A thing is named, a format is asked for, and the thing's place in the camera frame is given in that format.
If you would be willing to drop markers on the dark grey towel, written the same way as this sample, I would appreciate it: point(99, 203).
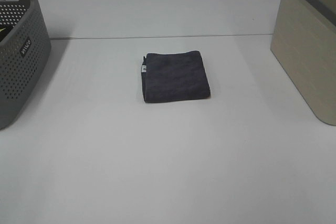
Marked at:
point(174, 77)

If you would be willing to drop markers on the black and yellow item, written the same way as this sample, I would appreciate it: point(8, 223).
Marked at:
point(5, 32)

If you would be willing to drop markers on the grey perforated plastic basket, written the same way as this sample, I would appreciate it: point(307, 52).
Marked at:
point(23, 56)

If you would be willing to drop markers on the beige plastic storage basket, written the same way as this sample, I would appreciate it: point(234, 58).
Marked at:
point(304, 44)

